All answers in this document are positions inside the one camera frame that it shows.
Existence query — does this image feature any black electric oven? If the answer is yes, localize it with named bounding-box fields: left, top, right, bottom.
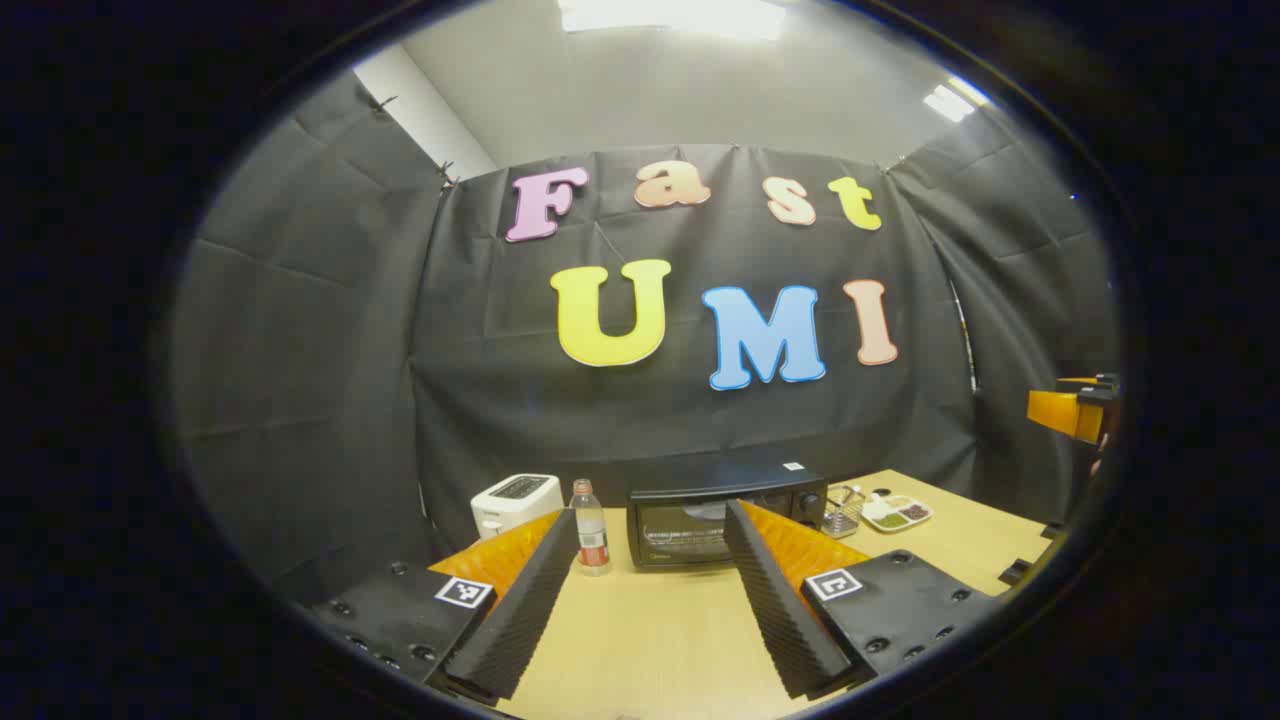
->
left=627, top=462, right=829, bottom=571

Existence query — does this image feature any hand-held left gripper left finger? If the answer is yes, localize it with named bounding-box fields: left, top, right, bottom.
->
left=305, top=508, right=581, bottom=701

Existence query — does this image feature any white divided dish of beans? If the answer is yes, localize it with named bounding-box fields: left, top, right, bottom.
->
left=860, top=492, right=934, bottom=533

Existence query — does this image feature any clear plastic bottle red label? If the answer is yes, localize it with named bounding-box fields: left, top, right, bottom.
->
left=570, top=479, right=612, bottom=577

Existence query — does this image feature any white toaster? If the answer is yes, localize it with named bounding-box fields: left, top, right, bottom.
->
left=470, top=473, right=564, bottom=541

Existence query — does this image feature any black backdrop cloth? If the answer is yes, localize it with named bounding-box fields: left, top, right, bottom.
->
left=170, top=75, right=1121, bottom=601

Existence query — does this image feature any ceiling light panel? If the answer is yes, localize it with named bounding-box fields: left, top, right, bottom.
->
left=558, top=0, right=788, bottom=41
left=923, top=76, right=993, bottom=123

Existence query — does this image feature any metal wire basket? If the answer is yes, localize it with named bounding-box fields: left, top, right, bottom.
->
left=822, top=485, right=869, bottom=539

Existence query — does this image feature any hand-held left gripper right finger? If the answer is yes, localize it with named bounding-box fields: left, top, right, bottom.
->
left=722, top=498, right=1001, bottom=701

